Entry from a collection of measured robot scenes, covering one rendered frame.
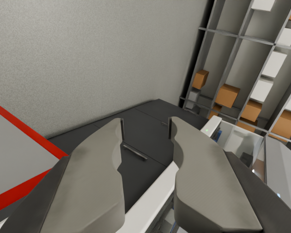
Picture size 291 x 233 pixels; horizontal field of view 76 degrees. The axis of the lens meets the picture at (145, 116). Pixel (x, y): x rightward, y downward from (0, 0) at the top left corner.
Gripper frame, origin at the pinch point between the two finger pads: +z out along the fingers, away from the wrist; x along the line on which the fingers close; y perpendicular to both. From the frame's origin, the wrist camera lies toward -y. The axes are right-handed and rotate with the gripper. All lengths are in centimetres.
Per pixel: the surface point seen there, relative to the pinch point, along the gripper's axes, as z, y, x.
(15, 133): 37, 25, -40
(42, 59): 97, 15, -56
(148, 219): 37, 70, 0
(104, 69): 139, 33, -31
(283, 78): 274, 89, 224
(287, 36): 249, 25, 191
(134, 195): 54, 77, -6
